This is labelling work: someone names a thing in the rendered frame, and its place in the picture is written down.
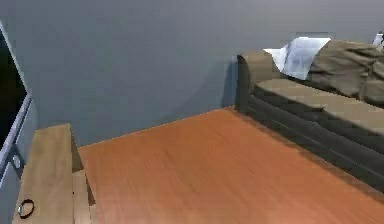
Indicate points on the small white object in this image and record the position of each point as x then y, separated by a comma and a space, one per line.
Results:
378, 39

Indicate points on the brown sofa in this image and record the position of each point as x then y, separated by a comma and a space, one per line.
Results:
320, 100

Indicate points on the black television set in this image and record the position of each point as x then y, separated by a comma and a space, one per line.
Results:
10, 96

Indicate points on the light wooden television stand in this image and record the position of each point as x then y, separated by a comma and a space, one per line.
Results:
50, 173

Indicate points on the white cloth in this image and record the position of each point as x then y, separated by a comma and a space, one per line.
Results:
300, 58

